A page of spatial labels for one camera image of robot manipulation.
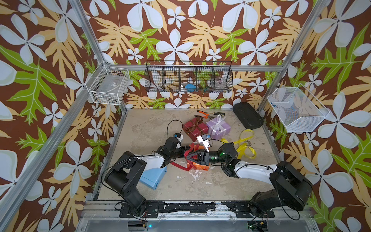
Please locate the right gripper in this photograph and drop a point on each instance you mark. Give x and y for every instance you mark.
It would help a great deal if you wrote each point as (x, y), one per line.
(194, 161)

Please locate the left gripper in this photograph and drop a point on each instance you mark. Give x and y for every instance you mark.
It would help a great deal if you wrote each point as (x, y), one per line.
(182, 155)

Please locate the orange gift box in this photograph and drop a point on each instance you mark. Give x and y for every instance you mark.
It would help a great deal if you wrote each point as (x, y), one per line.
(203, 167)

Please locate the red ribbon bow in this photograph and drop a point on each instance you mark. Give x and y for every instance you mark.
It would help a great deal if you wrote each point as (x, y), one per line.
(183, 167)

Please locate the brown ribbon bow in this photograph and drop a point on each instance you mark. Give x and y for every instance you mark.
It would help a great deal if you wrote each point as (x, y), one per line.
(197, 126)

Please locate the magenta gift box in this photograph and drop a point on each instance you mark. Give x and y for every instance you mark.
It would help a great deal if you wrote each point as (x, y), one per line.
(194, 129)

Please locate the blue gift box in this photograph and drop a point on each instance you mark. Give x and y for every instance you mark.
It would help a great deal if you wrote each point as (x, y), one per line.
(152, 178)

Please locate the yellow ribbon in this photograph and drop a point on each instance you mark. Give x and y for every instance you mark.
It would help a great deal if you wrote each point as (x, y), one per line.
(239, 148)

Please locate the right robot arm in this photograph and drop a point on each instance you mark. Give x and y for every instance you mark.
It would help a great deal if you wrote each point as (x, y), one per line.
(290, 188)

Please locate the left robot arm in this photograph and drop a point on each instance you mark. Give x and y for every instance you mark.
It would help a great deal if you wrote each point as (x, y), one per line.
(124, 175)

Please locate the lilac gift box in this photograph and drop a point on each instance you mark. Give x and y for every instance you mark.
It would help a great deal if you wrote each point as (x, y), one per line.
(218, 127)

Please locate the white ribbon bow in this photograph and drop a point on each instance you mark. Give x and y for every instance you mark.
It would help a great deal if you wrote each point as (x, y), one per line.
(218, 123)

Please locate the blue item in basket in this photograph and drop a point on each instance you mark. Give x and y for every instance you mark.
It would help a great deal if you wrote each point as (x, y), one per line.
(190, 88)

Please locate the black oval case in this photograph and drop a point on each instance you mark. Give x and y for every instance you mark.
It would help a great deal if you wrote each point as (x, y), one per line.
(248, 116)

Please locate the white mesh basket right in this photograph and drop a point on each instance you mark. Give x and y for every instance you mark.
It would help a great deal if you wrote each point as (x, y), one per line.
(298, 109)

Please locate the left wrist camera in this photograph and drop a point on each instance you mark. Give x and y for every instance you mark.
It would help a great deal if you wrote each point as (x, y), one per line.
(179, 138)

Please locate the orange handled pliers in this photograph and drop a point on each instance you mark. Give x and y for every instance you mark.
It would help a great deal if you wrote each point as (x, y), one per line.
(206, 115)

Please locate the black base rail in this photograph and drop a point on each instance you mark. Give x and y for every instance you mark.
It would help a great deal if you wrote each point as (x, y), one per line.
(240, 209)

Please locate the black wire basket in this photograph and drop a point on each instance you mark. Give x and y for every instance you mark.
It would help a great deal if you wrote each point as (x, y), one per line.
(173, 76)

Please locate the white wire basket left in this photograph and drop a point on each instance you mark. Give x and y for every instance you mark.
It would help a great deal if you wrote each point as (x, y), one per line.
(107, 84)

